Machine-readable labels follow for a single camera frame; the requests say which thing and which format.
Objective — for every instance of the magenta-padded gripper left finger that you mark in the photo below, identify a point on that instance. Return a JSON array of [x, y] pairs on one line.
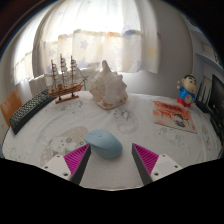
[[75, 159]]

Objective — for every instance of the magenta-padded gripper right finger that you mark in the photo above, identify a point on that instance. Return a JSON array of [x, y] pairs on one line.
[[148, 160]]

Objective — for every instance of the light blue computer mouse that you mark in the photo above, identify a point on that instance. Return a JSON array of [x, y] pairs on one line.
[[104, 144]]

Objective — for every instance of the red printed mouse pad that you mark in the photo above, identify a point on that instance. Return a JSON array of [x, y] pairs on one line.
[[174, 116]]

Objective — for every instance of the white printed tablecloth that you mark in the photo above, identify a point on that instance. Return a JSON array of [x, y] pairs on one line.
[[140, 133]]

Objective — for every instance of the black computer keyboard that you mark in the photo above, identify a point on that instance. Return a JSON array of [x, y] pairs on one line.
[[30, 110]]

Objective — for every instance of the wooden sailing ship model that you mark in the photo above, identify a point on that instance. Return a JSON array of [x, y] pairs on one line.
[[65, 88]]

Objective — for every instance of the black router with antennas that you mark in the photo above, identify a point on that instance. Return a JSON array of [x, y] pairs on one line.
[[202, 104]]

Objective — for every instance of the large white conch shell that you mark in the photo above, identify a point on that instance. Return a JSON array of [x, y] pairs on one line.
[[108, 88]]

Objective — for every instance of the cartoon boy figure toy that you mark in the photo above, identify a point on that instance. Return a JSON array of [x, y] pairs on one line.
[[186, 91]]

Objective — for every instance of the orange wooden chair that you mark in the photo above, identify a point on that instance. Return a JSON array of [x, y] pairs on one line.
[[10, 106]]

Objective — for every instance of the black computer monitor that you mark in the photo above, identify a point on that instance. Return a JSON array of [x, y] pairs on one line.
[[218, 96]]

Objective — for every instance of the white star-print curtain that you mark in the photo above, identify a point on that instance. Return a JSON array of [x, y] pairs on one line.
[[100, 36]]

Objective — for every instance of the white wall shelf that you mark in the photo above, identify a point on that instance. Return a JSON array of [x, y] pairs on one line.
[[210, 56]]

